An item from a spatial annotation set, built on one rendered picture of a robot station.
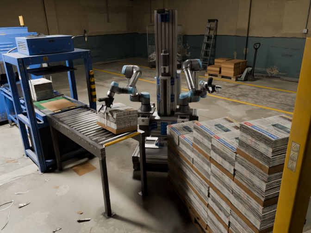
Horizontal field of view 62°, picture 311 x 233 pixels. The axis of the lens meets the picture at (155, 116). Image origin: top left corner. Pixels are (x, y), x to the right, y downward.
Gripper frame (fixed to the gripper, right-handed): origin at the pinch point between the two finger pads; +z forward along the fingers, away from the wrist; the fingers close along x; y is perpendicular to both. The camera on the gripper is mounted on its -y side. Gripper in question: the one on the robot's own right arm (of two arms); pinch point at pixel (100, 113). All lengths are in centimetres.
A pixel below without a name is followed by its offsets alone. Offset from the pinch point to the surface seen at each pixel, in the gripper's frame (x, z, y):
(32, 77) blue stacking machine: 339, -13, 37
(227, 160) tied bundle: -137, -4, 25
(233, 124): -116, -34, 50
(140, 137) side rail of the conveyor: -24.9, 8.5, 42.1
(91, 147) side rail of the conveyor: -9.6, 35.4, -0.3
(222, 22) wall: 344, -462, 546
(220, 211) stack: -133, 36, 52
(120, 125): -17.5, 4.5, 16.7
